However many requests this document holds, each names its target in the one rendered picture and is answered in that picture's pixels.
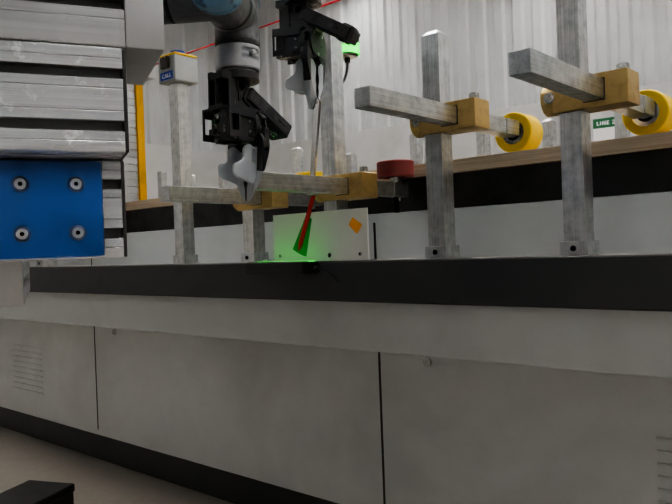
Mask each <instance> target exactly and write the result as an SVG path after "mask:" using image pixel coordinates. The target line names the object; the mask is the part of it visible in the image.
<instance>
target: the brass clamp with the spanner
mask: <svg viewBox="0 0 672 504"><path fill-rule="evenodd" d="M324 177H337V178H347V179H348V194H339V195H332V194H318V195H317V196H315V201H317V202H319V203H322V202H325V201H335V200H340V201H352V200H363V199H373V198H378V188H377V173H373V172H362V171H361V172H353V173H345V174H338V175H330V176H324Z"/></svg>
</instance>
